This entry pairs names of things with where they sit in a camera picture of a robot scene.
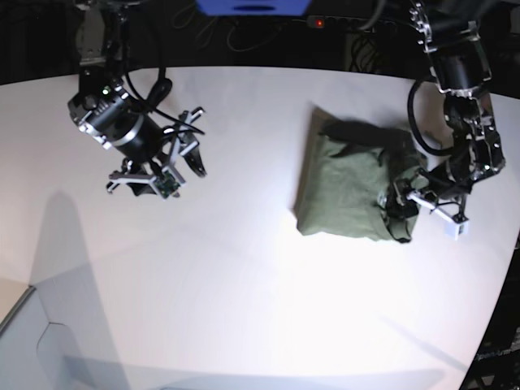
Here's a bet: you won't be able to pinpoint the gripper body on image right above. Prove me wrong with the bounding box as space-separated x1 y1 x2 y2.
377 170 468 222

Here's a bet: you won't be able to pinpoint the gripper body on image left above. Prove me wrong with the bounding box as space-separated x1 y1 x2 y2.
106 106 205 193

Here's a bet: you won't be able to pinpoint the green t-shirt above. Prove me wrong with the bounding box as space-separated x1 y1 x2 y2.
293 106 427 244

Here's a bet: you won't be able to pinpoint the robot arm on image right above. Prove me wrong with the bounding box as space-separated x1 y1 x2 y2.
388 1 506 228

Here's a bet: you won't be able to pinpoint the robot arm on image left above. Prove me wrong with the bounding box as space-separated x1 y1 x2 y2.
67 1 207 200

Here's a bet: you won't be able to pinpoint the blue box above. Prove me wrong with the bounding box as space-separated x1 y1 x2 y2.
196 0 311 16

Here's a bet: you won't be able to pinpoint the black power strip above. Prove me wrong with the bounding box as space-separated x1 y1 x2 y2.
305 15 397 34

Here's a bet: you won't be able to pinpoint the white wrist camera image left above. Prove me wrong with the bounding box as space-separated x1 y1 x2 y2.
151 171 180 199

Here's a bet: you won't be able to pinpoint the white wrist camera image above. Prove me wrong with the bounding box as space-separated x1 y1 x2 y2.
151 171 180 199
444 215 470 241

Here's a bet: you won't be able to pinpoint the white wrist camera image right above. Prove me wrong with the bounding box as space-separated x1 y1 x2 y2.
444 215 470 241

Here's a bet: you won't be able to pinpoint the grey looped cable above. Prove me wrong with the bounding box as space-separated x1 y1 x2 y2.
196 15 285 53

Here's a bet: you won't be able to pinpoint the black coiled cables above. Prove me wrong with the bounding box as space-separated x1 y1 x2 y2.
349 35 385 73

